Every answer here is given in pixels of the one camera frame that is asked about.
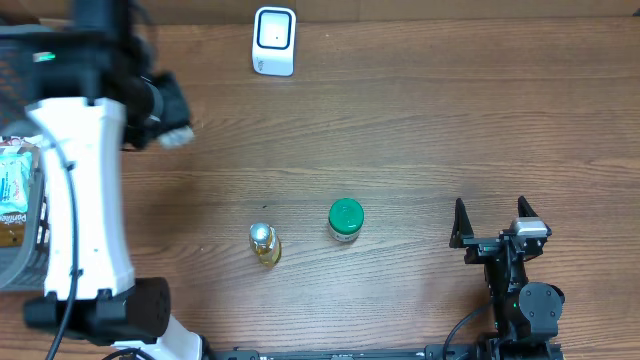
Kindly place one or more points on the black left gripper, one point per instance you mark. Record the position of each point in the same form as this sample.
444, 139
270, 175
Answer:
170, 103

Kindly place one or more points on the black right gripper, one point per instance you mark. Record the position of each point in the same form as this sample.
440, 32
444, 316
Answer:
481, 247

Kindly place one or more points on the green lid jar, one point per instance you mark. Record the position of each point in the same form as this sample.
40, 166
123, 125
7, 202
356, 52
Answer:
345, 219

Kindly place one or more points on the yellow oil bottle silver cap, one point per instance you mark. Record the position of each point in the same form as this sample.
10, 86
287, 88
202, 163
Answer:
265, 243

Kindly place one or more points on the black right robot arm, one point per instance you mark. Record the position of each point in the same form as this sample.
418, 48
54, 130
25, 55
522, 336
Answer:
526, 313

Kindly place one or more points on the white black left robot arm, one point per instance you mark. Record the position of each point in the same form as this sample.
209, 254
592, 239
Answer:
90, 92

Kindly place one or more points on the white black barcode scanner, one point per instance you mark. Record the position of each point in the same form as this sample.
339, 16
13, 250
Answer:
273, 44

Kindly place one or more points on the grey plastic shopping basket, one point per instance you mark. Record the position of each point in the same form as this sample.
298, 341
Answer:
23, 268

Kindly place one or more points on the teal tissue pack in basket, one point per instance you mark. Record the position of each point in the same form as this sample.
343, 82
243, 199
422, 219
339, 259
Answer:
15, 176

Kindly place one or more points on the white red patterned package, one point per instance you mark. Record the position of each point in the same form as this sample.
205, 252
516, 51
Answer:
20, 145

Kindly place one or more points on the brown snack package in basket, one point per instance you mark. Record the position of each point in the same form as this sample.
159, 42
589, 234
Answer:
12, 229

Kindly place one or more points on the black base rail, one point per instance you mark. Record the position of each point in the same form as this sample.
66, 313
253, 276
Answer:
430, 352

